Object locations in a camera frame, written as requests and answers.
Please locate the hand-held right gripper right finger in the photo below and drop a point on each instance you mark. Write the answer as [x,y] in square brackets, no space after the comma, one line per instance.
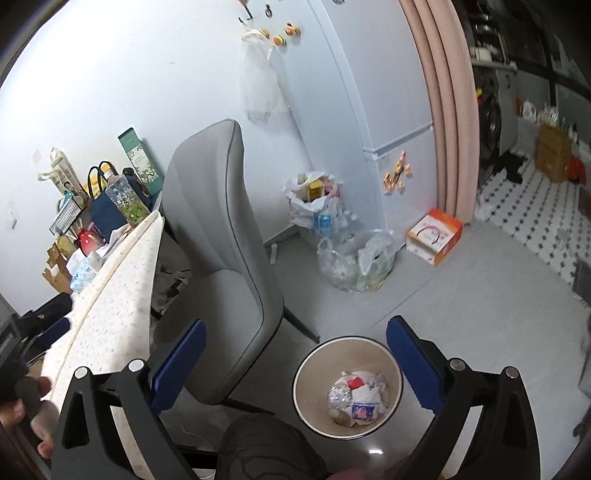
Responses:
[415,364]

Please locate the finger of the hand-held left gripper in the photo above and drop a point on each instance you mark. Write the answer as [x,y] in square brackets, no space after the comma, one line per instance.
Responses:
[51,304]
[57,328]

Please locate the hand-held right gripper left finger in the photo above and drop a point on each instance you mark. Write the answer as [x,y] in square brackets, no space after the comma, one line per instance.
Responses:
[180,364]

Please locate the printed paper wrapper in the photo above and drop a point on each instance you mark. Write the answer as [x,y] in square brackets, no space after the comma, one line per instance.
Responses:
[378,381]

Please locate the white tissue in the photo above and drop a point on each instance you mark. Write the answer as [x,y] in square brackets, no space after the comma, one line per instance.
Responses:
[369,394]

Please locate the purple snack wrapper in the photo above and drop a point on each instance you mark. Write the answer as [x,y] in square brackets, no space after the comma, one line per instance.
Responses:
[362,410]

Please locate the crushed clear plastic bottle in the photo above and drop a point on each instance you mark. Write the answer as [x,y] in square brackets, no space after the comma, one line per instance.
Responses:
[339,397]

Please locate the small brown box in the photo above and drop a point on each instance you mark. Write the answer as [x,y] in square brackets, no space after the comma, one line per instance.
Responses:
[342,418]

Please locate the beige trash bin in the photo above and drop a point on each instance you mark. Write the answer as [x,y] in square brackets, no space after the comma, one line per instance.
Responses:
[314,369]

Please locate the person's left hand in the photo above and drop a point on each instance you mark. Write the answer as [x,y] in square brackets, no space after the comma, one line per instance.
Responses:
[14,415]

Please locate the open cardboard box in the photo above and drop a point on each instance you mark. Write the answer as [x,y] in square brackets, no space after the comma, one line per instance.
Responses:
[55,272]

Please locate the blue tissue pack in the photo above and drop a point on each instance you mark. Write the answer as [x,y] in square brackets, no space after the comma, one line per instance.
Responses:
[83,274]

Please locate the red pot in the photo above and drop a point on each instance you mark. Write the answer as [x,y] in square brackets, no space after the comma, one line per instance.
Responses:
[87,240]

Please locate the white paper sheet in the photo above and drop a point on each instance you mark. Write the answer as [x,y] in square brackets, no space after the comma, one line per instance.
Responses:
[115,240]

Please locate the navy tote bag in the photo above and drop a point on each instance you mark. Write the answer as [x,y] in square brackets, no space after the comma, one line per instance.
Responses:
[104,214]

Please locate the clear plastic bag of bottles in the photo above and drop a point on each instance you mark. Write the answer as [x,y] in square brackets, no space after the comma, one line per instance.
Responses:
[364,263]

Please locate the yellow snack packet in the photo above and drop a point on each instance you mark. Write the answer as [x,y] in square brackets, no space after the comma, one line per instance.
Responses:
[99,187]

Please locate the orange and white box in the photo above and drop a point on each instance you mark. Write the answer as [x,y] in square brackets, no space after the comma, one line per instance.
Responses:
[434,235]

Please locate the clear floral bottle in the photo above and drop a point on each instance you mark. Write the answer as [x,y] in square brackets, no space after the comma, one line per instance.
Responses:
[127,198]

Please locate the beige paper tote bag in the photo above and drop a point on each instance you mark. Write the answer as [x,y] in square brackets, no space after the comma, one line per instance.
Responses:
[62,173]

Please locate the grey chair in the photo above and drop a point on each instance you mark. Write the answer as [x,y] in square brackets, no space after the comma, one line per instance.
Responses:
[217,230]

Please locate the tall green box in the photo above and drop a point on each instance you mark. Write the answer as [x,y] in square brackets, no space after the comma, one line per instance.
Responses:
[141,161]

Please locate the orange cartoon fridge sticker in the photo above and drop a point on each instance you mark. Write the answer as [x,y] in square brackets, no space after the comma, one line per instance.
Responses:
[397,173]

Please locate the white plastic bag of packets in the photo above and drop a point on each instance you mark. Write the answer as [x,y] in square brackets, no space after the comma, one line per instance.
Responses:
[300,207]

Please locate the black cloth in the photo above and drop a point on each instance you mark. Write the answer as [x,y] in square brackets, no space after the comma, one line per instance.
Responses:
[510,166]

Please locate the brown cardboard box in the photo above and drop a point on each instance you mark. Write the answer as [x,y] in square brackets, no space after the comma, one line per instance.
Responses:
[551,154]

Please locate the pink curtain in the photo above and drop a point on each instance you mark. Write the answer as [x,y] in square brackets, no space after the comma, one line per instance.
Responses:
[448,115]

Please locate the red bag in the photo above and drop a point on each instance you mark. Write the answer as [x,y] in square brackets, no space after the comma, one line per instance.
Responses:
[577,168]

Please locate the washing machine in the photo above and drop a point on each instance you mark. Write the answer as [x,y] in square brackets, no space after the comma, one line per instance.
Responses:
[491,120]

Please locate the white fridge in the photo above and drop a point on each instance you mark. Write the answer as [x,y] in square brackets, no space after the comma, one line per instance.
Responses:
[369,92]

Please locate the white mesh hanging bag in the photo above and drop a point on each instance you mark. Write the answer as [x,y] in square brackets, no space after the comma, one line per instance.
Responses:
[261,78]

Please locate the white wall switch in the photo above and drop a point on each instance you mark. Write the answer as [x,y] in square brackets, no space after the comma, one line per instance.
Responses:
[13,220]

